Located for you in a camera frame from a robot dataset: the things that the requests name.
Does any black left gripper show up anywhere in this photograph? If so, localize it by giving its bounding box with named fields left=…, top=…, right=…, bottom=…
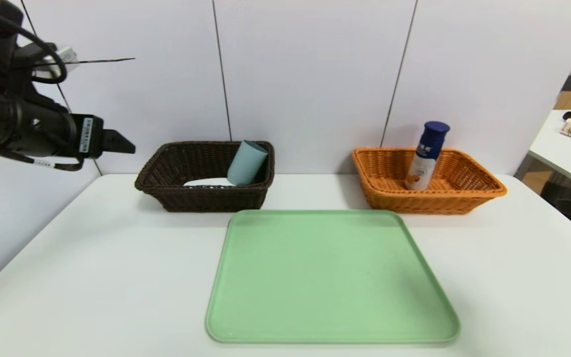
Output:
left=14, top=96, right=136, bottom=159

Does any white rectangular whiteboard eraser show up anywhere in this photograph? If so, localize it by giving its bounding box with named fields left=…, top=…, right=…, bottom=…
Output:
left=184, top=177, right=237, bottom=188

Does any blue-grey plastic cup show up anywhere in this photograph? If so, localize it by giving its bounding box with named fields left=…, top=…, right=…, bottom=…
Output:
left=227, top=140, right=270, bottom=187

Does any white yogurt bottle blue cap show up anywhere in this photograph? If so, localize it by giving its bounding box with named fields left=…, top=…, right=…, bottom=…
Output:
left=404, top=120, right=451, bottom=191

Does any dark brown wicker basket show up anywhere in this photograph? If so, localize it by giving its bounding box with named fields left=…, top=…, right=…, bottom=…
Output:
left=134, top=141, right=275, bottom=213

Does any orange wicker basket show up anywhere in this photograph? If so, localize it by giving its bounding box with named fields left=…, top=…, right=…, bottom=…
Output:
left=352, top=147, right=508, bottom=215

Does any thin black zip tie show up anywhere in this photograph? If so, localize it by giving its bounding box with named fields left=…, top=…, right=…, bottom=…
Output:
left=70, top=58, right=136, bottom=65

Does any light green plastic tray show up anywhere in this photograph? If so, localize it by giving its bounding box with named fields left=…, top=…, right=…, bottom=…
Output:
left=205, top=209, right=460, bottom=344

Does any white side table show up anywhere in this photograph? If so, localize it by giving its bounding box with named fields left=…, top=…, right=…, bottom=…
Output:
left=528, top=110, right=571, bottom=194

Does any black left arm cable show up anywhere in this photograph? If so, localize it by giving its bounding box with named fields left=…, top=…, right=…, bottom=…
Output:
left=0, top=2, right=85, bottom=172

